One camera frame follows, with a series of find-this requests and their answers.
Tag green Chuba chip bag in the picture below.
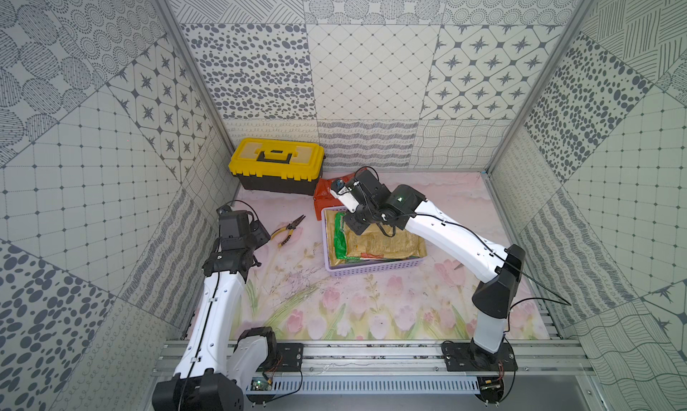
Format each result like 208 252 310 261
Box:
334 212 354 260

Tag gold chip bag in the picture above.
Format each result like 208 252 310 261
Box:
333 227 428 265

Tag red chip bag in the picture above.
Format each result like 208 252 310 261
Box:
313 173 354 221

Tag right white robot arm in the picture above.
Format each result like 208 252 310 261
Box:
330 167 526 361

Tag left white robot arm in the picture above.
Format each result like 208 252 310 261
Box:
152 203 277 410

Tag purple plastic basket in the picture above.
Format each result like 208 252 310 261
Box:
321 206 427 277

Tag yellow black toolbox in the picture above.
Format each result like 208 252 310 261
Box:
229 138 325 196

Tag left green circuit board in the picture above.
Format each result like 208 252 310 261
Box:
250 377 272 392

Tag right circuit board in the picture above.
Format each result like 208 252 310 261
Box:
476 377 505 404

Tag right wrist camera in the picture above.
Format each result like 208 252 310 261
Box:
330 178 363 212

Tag yellow handled pliers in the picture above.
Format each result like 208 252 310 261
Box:
270 214 306 248

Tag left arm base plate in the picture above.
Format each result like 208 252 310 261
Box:
267 342 304 373

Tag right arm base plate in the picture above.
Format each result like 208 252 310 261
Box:
440 341 518 373

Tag aluminium mounting rail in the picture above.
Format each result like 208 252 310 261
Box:
155 338 597 396

